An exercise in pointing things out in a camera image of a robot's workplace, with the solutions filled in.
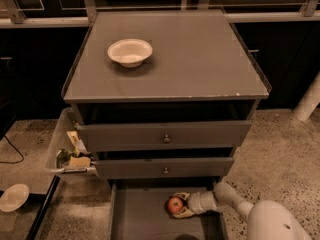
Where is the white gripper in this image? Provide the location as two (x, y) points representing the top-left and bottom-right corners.
(173, 191), (218, 219)

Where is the red apple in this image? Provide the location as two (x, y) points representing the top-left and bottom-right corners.
(167, 196), (184, 214)

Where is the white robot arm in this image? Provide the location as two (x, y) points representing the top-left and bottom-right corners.
(170, 79), (320, 240)

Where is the grey bottom drawer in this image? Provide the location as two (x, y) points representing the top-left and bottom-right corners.
(108, 177), (228, 240)

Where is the grey drawer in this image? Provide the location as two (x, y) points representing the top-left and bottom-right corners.
(108, 177), (228, 240)
(78, 120), (251, 152)
(95, 157), (234, 179)

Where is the grey middle drawer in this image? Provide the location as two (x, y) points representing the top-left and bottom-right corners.
(95, 157), (234, 179)

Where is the grey top drawer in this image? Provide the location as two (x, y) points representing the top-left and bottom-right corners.
(78, 120), (251, 152)

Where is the grey drawer cabinet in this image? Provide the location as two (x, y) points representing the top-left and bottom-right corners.
(61, 9), (272, 188)

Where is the white bowl on counter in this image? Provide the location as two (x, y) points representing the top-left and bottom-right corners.
(107, 39), (153, 68)

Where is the yellow sponge in bin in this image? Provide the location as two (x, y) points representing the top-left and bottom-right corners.
(69, 157), (90, 167)

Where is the clear plastic bin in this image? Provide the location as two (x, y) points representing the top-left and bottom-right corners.
(45, 107), (96, 178)

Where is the green packet in bin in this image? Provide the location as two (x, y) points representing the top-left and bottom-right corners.
(56, 149), (77, 168)

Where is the black floor frame bar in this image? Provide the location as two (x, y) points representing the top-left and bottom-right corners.
(25, 176), (60, 240)

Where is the black cable on floor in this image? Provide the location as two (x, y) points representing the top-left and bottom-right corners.
(0, 134), (25, 165)

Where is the metal railing frame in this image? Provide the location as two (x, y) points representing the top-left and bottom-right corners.
(0, 0), (320, 28)

